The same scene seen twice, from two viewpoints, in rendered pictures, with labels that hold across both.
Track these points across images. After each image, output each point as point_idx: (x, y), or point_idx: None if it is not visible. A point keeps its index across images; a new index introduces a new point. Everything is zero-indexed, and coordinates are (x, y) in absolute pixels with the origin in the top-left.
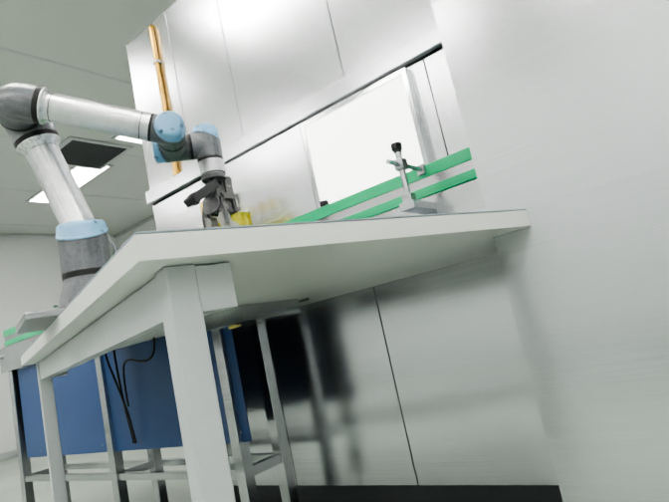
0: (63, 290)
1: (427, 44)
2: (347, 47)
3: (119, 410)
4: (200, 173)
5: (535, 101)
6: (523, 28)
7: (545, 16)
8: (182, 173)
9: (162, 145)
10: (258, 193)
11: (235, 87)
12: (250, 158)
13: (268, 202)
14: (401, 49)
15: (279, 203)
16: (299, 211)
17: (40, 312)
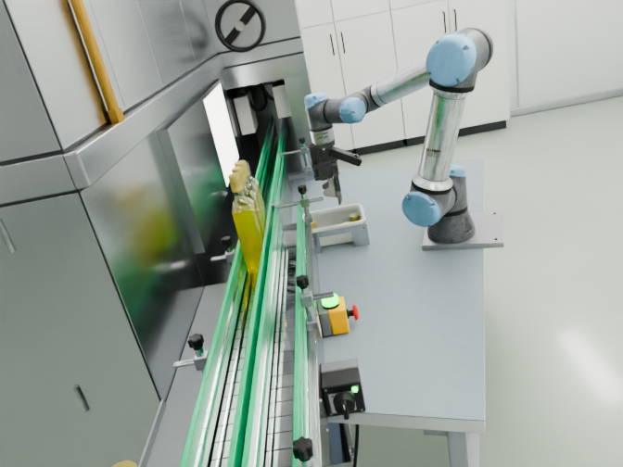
0: (469, 213)
1: (219, 68)
2: (191, 36)
3: None
4: (334, 138)
5: None
6: None
7: None
8: (133, 120)
9: (369, 111)
10: (201, 168)
11: (139, 4)
12: (188, 121)
13: (208, 179)
14: (214, 63)
15: (212, 180)
16: (221, 187)
17: (492, 211)
